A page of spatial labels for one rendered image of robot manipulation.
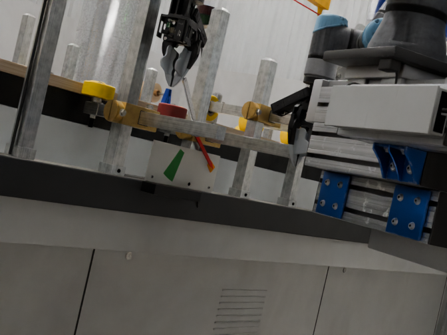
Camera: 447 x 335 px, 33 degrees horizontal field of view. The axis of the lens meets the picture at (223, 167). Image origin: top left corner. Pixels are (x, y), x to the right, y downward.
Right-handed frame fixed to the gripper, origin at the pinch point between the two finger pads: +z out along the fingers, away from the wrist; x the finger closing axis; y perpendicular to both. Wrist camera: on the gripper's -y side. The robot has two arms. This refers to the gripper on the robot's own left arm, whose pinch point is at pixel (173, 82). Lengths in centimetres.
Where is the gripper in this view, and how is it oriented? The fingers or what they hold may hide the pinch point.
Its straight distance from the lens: 175.2
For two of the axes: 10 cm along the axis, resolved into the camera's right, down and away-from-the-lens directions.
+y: -3.1, -0.7, -9.5
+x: 9.2, 2.1, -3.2
